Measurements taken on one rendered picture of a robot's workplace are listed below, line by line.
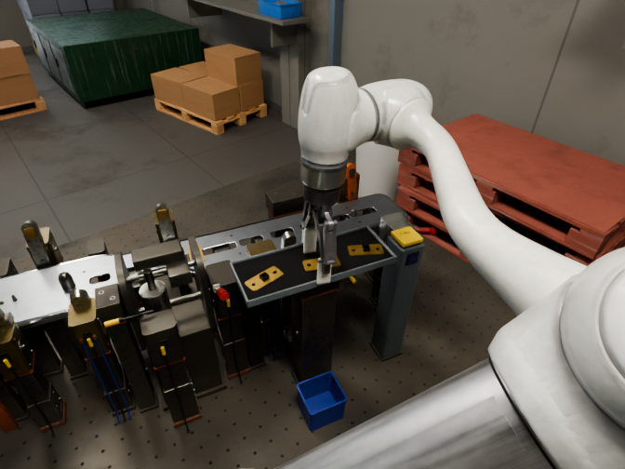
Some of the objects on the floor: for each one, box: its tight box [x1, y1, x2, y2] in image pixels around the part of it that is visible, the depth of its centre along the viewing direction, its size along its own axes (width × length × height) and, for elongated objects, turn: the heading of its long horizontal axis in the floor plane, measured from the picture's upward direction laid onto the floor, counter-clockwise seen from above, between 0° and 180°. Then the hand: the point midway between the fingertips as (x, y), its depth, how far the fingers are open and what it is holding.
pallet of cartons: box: [151, 44, 267, 135], centre depth 459 cm, size 119×91×68 cm
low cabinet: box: [26, 7, 203, 109], centre depth 550 cm, size 174×159×69 cm
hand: (316, 259), depth 95 cm, fingers open, 10 cm apart
